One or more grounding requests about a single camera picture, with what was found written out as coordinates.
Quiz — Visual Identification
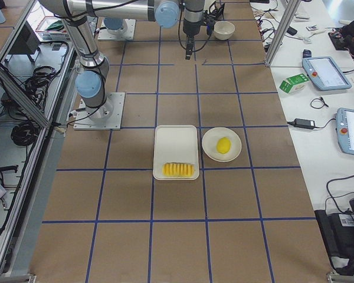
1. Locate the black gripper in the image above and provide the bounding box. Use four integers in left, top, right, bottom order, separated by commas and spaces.
183, 18, 201, 60

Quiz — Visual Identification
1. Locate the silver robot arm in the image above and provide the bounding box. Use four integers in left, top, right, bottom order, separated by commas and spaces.
40, 1, 204, 129
103, 18, 127, 33

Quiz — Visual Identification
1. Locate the cream round plate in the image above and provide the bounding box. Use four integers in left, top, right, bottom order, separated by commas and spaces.
202, 127, 242, 162

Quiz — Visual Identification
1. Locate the cream bowl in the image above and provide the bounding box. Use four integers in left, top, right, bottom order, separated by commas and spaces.
214, 21, 235, 41

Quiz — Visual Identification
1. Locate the white rectangular tray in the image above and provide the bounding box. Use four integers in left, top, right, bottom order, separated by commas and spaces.
153, 125, 199, 180

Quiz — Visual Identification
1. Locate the yellow lemon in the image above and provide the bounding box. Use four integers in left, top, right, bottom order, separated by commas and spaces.
216, 137, 231, 154

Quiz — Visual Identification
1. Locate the green white carton box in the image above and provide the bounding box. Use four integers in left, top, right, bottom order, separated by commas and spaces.
279, 73, 309, 94

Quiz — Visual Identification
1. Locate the upper blue teach pendant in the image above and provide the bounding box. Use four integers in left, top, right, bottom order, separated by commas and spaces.
301, 57, 352, 91

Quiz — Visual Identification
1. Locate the blue teach pendant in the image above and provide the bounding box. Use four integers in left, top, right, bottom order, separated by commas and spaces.
336, 108, 354, 155
301, 57, 352, 91

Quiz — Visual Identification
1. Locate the black power adapter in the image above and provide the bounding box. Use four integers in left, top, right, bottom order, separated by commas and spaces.
294, 119, 316, 130

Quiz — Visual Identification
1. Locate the lower blue teach pendant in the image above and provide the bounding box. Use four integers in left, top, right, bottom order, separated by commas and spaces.
336, 108, 354, 155

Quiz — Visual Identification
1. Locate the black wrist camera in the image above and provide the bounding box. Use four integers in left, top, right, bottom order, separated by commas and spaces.
203, 13, 215, 36

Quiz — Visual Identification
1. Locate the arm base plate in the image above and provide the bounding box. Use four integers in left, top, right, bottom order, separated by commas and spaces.
73, 93, 125, 130
98, 18, 136, 41

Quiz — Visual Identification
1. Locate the aluminium frame post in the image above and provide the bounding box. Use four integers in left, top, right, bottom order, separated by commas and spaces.
265, 0, 300, 67

